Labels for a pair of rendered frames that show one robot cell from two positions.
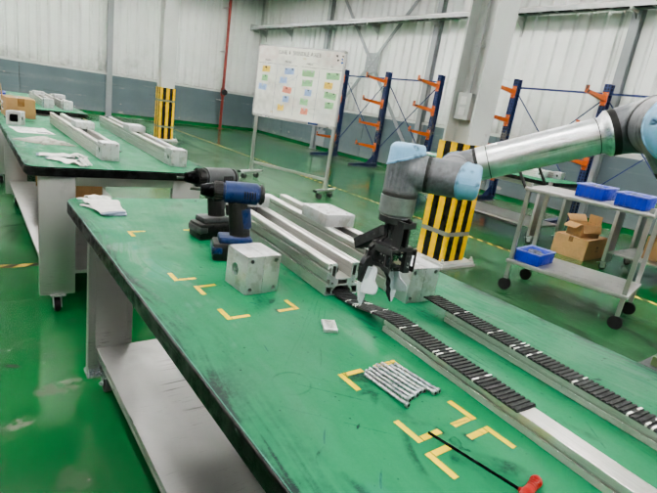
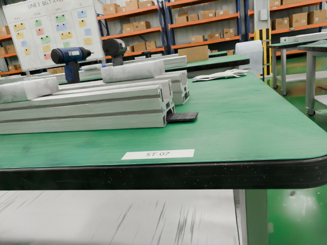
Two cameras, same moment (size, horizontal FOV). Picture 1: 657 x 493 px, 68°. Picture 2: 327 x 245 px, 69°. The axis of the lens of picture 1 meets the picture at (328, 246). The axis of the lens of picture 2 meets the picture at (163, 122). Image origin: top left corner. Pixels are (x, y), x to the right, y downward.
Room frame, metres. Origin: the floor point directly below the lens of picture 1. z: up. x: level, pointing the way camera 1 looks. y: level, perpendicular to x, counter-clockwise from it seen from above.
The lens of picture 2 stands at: (2.32, -0.07, 0.93)
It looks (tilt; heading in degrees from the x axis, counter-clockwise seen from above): 16 degrees down; 143
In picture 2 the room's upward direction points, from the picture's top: 9 degrees counter-clockwise
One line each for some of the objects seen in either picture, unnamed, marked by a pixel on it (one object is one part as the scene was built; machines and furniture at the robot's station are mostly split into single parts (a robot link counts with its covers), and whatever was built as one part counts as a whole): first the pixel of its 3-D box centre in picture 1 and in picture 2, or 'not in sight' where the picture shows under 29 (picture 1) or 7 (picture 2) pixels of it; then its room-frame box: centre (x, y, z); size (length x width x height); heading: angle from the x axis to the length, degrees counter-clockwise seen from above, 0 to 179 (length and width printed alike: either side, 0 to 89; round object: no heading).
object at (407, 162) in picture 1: (406, 169); not in sight; (1.03, -0.14, 1.13); 0.09 x 0.08 x 0.11; 77
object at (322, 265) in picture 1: (274, 233); (70, 97); (1.49, 0.18, 0.82); 0.80 x 0.10 x 0.09; 34
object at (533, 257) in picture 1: (575, 241); not in sight; (3.82, -1.95, 0.50); 1.03 x 0.55 x 1.01; 51
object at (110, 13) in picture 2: not in sight; (134, 40); (-6.90, 5.90, 1.58); 2.83 x 0.98 x 3.15; 39
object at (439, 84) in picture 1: (370, 118); not in sight; (11.71, -0.50, 1.10); 3.30 x 0.90 x 2.20; 39
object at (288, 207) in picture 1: (325, 232); (26, 113); (1.59, 0.02, 0.82); 0.80 x 0.10 x 0.09; 34
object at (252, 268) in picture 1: (256, 267); not in sight; (1.13, 0.17, 0.83); 0.11 x 0.10 x 0.10; 131
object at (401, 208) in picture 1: (398, 205); not in sight; (1.03, -0.13, 1.05); 0.08 x 0.08 x 0.05
